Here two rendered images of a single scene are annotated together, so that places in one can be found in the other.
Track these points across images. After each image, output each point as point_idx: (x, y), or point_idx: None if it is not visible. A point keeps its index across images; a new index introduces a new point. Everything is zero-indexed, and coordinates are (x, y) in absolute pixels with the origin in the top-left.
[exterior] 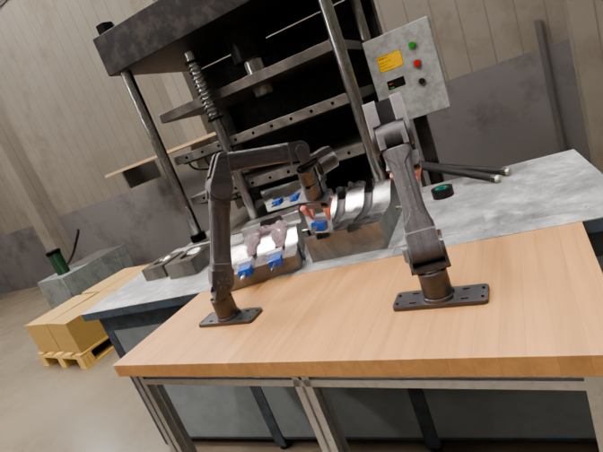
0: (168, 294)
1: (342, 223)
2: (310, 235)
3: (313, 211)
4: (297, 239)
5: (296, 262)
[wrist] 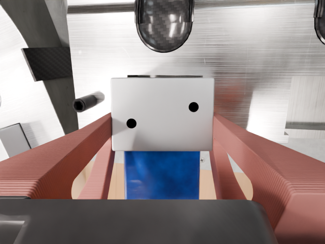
0: None
1: (244, 38)
2: (94, 106)
3: (100, 139)
4: (4, 11)
5: None
